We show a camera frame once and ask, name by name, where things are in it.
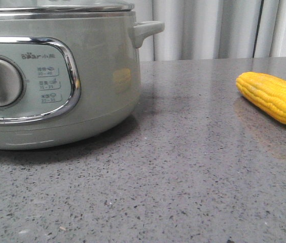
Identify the yellow corn cob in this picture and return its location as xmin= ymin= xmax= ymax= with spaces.
xmin=236 ymin=72 xmax=286 ymax=125

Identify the glass pot lid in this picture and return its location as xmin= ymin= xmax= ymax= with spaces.
xmin=0 ymin=1 xmax=134 ymax=13

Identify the pale green electric pot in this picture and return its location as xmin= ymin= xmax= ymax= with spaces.
xmin=0 ymin=8 xmax=164 ymax=150

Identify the white pleated curtain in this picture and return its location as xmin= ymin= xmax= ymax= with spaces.
xmin=134 ymin=1 xmax=286 ymax=61

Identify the black hanging cable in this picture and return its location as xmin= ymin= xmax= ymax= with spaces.
xmin=252 ymin=0 xmax=265 ymax=59

